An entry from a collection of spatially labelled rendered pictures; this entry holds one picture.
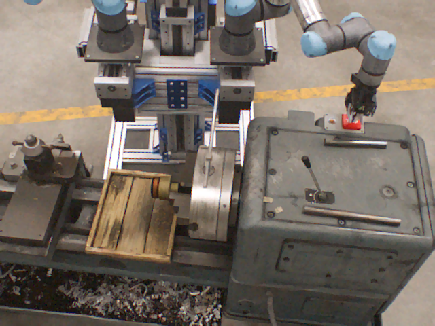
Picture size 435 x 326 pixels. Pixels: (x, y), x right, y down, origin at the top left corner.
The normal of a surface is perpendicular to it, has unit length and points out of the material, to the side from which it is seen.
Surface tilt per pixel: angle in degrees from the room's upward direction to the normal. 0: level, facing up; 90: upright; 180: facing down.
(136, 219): 0
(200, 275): 88
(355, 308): 90
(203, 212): 57
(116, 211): 0
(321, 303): 90
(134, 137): 0
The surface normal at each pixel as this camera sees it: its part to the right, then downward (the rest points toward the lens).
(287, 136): 0.04, -0.61
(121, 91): 0.00, 0.79
